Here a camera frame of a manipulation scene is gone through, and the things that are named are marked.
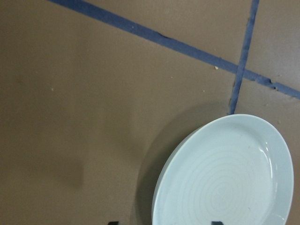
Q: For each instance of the light blue plate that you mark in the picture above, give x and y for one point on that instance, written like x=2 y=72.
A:
x=236 y=169

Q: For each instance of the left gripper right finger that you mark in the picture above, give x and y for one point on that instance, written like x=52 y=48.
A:
x=216 y=223

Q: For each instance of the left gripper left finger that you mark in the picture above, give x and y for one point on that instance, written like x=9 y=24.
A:
x=114 y=223

